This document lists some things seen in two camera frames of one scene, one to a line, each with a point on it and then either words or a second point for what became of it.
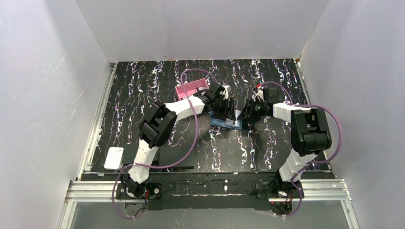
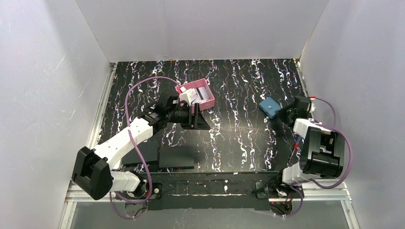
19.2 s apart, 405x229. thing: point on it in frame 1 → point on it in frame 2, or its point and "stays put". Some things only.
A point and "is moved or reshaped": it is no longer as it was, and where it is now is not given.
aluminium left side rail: [98, 121] stays put
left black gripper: [223, 107] → [193, 115]
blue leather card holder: [221, 122] is moved or reshaped
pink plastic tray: [190, 88] stays put
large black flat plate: [169, 155] stays put
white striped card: [229, 121] is moved or reshaped
